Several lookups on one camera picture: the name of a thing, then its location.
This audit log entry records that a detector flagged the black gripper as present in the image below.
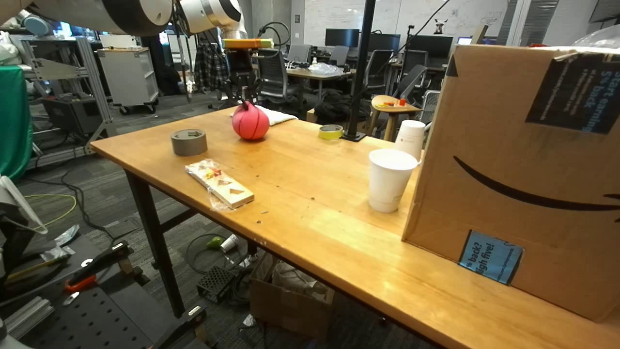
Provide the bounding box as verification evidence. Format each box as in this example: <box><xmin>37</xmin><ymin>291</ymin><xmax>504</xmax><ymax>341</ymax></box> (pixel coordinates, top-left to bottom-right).
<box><xmin>225</xmin><ymin>49</ymin><xmax>260</xmax><ymax>109</ymax></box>

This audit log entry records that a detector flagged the red mini basketball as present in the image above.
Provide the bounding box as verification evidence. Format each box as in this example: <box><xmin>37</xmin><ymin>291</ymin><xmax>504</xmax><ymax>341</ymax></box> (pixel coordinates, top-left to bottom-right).
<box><xmin>231</xmin><ymin>99</ymin><xmax>272</xmax><ymax>144</ymax></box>

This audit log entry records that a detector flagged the yellow tape roll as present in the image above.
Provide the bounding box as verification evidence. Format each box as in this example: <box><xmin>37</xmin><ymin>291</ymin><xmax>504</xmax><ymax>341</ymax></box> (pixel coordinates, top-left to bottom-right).
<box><xmin>318</xmin><ymin>122</ymin><xmax>347</xmax><ymax>144</ymax></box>

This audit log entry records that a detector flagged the white paper cup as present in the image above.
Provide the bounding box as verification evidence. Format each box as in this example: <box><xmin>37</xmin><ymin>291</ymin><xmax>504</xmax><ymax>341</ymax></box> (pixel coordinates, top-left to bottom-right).
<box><xmin>367</xmin><ymin>148</ymin><xmax>421</xmax><ymax>215</ymax></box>
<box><xmin>394</xmin><ymin>118</ymin><xmax>429</xmax><ymax>163</ymax></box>

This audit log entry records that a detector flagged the black mesh office chair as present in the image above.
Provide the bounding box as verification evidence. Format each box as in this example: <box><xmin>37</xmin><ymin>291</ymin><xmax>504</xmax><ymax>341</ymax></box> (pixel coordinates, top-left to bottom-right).
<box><xmin>256</xmin><ymin>49</ymin><xmax>291</xmax><ymax>101</ymax></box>

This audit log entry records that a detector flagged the white folded cloth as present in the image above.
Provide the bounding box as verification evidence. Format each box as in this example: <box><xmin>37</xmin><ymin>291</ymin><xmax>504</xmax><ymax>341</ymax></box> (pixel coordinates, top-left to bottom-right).
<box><xmin>260</xmin><ymin>105</ymin><xmax>301</xmax><ymax>128</ymax></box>

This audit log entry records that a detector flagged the black backpack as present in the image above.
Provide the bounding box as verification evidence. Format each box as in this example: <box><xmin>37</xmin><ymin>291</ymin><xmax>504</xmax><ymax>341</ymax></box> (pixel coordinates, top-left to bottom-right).
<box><xmin>309</xmin><ymin>87</ymin><xmax>357</xmax><ymax>126</ymax></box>

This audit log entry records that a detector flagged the wooden block with seven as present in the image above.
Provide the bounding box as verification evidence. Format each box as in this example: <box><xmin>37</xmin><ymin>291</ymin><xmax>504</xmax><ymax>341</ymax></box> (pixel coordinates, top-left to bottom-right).
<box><xmin>185</xmin><ymin>157</ymin><xmax>256</xmax><ymax>212</ymax></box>

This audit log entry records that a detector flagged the dark computer monitor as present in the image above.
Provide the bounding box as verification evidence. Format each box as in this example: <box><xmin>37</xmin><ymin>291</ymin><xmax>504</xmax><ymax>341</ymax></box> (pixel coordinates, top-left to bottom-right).
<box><xmin>324</xmin><ymin>27</ymin><xmax>363</xmax><ymax>51</ymax></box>
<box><xmin>405</xmin><ymin>33</ymin><xmax>456</xmax><ymax>66</ymax></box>

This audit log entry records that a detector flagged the white cabinet cart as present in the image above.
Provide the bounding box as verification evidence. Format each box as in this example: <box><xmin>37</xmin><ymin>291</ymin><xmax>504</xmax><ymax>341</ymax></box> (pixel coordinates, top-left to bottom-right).
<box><xmin>95</xmin><ymin>45</ymin><xmax>163</xmax><ymax>113</ymax></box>

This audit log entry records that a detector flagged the black vertical pole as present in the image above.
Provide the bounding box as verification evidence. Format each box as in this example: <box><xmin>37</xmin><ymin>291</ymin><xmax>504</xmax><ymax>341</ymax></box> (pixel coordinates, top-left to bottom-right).
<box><xmin>345</xmin><ymin>0</ymin><xmax>378</xmax><ymax>144</ymax></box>

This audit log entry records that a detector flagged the round wooden side table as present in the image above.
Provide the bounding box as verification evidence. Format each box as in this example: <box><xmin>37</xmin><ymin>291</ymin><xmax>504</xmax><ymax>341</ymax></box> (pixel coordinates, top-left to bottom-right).
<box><xmin>369</xmin><ymin>93</ymin><xmax>423</xmax><ymax>144</ymax></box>

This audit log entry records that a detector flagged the grey metal shelf cart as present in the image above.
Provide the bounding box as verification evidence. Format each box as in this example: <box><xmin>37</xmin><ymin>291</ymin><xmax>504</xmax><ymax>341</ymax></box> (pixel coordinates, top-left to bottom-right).
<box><xmin>24</xmin><ymin>35</ymin><xmax>121</xmax><ymax>144</ymax></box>

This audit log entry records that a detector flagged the black power brick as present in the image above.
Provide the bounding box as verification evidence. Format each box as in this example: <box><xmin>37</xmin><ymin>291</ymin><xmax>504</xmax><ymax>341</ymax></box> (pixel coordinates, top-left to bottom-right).
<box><xmin>194</xmin><ymin>262</ymin><xmax>243</xmax><ymax>305</ymax></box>

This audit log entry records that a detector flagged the open cardboard box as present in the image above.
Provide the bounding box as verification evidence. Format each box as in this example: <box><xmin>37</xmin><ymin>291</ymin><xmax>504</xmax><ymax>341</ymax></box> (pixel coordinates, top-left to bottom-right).
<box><xmin>249</xmin><ymin>274</ymin><xmax>340</xmax><ymax>343</ymax></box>

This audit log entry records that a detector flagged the green cloth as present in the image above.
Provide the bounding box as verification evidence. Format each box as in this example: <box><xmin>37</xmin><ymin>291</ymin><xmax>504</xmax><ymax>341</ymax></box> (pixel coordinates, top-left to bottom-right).
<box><xmin>0</xmin><ymin>64</ymin><xmax>35</xmax><ymax>182</ymax></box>

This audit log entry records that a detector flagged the black perforated breadboard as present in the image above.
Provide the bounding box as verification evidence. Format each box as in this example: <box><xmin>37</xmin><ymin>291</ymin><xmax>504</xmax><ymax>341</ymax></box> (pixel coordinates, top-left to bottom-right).
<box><xmin>22</xmin><ymin>283</ymin><xmax>210</xmax><ymax>349</ymax></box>

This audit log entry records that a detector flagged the large cardboard shipping box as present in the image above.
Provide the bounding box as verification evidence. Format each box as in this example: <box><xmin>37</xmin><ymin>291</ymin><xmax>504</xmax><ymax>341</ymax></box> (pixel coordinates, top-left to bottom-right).
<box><xmin>402</xmin><ymin>43</ymin><xmax>620</xmax><ymax>324</ymax></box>

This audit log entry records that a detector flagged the grey duct tape roll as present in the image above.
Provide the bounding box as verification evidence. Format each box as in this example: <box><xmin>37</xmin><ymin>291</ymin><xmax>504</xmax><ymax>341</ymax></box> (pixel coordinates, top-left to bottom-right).
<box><xmin>169</xmin><ymin>128</ymin><xmax>210</xmax><ymax>157</ymax></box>

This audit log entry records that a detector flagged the yellow cable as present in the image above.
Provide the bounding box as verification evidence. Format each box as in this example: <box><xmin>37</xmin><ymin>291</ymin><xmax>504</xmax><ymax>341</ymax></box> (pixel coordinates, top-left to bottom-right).
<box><xmin>24</xmin><ymin>190</ymin><xmax>82</xmax><ymax>227</ymax></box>

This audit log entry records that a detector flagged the red handled tool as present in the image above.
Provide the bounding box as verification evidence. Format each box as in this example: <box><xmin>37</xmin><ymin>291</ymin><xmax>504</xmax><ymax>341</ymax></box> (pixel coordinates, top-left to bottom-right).
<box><xmin>63</xmin><ymin>241</ymin><xmax>152</xmax><ymax>297</ymax></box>

